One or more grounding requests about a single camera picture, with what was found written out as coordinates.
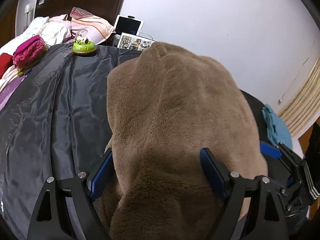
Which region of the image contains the pink striped pillow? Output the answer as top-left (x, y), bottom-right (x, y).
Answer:
top-left (70, 7), bottom-right (115, 44)

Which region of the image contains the green toy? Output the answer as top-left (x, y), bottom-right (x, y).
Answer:
top-left (72, 38), bottom-right (97, 55)

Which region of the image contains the photo frame collage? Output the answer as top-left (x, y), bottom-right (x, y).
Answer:
top-left (117, 33), bottom-right (155, 51)

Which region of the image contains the brown fleece sweater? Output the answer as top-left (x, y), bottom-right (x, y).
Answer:
top-left (99, 42), bottom-right (268, 239)

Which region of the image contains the folded teal fleece garment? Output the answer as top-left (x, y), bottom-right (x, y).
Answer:
top-left (261, 104), bottom-right (293, 150)

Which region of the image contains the magenta folded garment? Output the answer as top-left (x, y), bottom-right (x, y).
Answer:
top-left (12, 35), bottom-right (46, 68)

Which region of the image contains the white bed sheet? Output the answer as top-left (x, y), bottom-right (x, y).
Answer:
top-left (0, 16), bottom-right (49, 55)

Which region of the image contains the white bedside lamp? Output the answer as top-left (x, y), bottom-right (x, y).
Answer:
top-left (24, 3), bottom-right (33, 28)

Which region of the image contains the beige folded garment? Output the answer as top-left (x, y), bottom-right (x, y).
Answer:
top-left (0, 65), bottom-right (25, 92)

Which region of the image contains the purple floral bedspread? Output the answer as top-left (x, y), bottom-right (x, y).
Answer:
top-left (0, 76), bottom-right (25, 110)

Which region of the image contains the white tablet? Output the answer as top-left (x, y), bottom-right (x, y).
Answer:
top-left (114, 15), bottom-right (144, 36)

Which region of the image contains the red folded garment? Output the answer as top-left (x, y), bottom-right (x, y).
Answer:
top-left (0, 53), bottom-right (13, 78)

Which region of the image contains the air conditioner power cable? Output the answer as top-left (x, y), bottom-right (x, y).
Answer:
top-left (277, 37), bottom-right (317, 105)

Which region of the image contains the white crumpled blanket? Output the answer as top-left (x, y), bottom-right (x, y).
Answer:
top-left (27, 14), bottom-right (72, 47)

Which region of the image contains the black satin work cloth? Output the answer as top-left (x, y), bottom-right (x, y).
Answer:
top-left (0, 43), bottom-right (301, 240)

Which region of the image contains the beige curtain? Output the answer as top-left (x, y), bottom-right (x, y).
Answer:
top-left (278, 55), bottom-right (320, 137)

